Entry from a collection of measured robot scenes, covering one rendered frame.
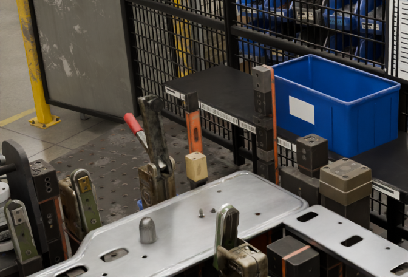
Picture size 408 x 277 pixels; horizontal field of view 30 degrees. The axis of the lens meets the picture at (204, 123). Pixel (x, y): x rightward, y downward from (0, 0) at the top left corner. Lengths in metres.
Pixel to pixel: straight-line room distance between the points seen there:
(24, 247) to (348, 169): 0.66
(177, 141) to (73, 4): 1.76
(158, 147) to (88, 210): 0.20
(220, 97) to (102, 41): 2.13
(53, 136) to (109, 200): 2.31
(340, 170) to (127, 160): 1.09
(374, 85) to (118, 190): 0.90
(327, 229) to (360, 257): 0.11
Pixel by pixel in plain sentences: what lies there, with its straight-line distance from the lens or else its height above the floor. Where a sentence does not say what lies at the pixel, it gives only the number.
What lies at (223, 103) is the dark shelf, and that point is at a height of 1.03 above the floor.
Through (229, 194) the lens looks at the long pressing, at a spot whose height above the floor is 1.00.
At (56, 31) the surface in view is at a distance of 4.39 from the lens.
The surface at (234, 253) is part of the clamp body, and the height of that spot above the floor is 1.04.
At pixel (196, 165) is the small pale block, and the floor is 1.05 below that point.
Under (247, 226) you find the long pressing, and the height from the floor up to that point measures 1.00.
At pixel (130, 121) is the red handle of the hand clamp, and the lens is 1.67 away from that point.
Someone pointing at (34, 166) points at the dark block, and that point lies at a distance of 1.57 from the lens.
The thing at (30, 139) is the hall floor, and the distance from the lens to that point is 4.58.
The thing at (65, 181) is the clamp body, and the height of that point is 1.07.
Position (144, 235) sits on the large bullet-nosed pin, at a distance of 1.47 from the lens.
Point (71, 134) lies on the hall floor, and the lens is 4.55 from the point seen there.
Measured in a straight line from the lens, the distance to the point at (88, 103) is 4.40.
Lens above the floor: 1.78
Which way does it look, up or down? 23 degrees down
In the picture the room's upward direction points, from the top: 5 degrees counter-clockwise
